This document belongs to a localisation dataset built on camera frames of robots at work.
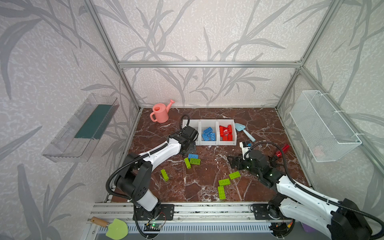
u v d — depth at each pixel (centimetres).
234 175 85
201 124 102
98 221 70
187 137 70
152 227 71
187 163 89
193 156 94
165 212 74
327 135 63
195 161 91
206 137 100
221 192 79
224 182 84
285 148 96
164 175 84
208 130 101
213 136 99
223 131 100
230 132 103
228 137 102
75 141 64
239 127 105
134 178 44
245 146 72
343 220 39
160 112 105
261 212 73
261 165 60
